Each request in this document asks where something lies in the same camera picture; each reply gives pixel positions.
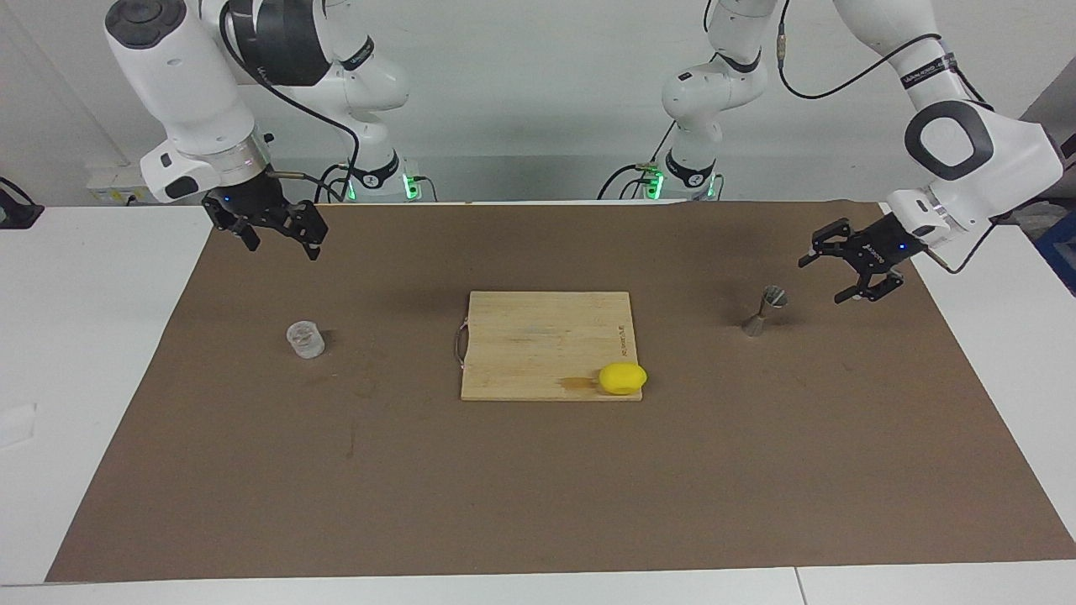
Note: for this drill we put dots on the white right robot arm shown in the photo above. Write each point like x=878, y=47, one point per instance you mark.
x=185, y=76

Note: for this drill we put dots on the blue crate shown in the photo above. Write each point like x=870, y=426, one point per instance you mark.
x=1061, y=244

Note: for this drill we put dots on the white wall socket box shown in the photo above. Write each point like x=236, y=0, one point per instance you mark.
x=118, y=178

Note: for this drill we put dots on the black clamp mount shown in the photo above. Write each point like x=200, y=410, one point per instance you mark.
x=17, y=214

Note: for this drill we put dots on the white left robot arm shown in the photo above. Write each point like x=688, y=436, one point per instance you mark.
x=992, y=160

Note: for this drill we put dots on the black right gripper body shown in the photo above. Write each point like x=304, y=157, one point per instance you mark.
x=248, y=202

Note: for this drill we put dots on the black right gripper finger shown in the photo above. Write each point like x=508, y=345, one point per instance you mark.
x=245, y=231
x=311, y=227

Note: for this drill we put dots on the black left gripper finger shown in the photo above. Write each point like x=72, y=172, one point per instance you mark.
x=832, y=237
x=874, y=287

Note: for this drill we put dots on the clear glass cup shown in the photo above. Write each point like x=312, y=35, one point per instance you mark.
x=306, y=340

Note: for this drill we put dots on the yellow lemon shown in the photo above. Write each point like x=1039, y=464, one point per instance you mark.
x=623, y=379

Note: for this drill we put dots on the wooden cutting board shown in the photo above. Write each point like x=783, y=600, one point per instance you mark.
x=538, y=344

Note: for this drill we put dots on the white paper label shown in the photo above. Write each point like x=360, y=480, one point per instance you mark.
x=17, y=424

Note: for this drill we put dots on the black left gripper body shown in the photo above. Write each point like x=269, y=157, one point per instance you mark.
x=883, y=248

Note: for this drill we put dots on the brown table mat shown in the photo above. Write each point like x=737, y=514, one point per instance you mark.
x=252, y=487

